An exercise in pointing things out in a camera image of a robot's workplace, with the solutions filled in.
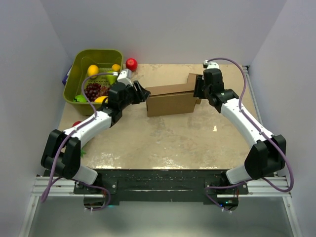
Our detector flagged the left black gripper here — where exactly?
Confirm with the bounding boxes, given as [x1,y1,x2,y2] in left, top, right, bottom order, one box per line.
[119,81,150,111]

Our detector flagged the brown cardboard box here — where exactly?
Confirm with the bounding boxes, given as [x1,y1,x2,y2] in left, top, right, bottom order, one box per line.
[146,83,201,117]

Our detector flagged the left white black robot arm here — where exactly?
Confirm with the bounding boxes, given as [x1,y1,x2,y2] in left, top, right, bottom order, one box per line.
[41,81,151,194]

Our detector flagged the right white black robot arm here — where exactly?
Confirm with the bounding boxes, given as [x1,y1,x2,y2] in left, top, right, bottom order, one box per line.
[194,68,286,194]

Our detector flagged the small closed cardboard box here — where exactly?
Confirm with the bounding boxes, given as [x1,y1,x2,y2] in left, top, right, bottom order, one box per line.
[187,73,202,84]

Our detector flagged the red apple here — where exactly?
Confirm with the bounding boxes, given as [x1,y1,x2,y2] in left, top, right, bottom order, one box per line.
[125,58,138,72]

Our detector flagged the green pear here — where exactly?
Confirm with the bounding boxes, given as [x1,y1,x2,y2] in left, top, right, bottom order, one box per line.
[106,71,119,85]

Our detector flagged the small orange fruit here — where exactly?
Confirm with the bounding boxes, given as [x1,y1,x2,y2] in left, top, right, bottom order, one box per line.
[111,64,121,73]

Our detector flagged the yellow mango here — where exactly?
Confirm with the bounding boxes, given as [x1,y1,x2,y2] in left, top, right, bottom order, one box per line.
[94,96,108,103]

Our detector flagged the dark purple grapes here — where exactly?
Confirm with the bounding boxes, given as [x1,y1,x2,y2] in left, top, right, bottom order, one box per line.
[84,82,110,102]

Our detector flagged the green plastic basket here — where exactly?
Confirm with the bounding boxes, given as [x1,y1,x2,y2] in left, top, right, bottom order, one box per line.
[64,49,123,116]

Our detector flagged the yellow lemon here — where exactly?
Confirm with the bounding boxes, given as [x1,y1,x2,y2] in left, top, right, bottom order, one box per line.
[87,65,99,79]

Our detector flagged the blue white booklet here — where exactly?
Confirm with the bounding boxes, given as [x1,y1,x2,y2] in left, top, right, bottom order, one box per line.
[62,65,72,86]

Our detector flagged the pink dragon fruit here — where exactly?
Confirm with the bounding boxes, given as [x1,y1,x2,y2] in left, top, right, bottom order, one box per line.
[72,121,86,158]

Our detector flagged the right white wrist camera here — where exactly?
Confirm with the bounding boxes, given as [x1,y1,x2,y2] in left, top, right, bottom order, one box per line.
[202,60,220,69]

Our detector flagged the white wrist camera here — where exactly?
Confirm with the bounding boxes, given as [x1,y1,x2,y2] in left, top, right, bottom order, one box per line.
[117,69,133,86]
[202,60,220,69]

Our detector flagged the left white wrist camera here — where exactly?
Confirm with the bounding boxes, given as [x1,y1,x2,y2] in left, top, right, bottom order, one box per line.
[117,69,133,86]

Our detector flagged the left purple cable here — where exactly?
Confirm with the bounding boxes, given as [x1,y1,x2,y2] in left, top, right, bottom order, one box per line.
[40,72,119,203]

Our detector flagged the purple cable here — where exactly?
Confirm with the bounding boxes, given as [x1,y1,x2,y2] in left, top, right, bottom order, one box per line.
[207,57,295,193]
[40,72,119,203]

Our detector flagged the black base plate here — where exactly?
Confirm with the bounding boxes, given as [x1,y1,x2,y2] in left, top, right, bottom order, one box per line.
[72,169,248,207]

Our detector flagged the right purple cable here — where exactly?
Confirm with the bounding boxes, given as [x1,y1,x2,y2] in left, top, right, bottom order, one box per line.
[207,57,295,193]

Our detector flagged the aluminium frame rail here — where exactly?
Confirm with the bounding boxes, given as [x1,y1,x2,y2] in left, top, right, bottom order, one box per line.
[20,59,294,237]

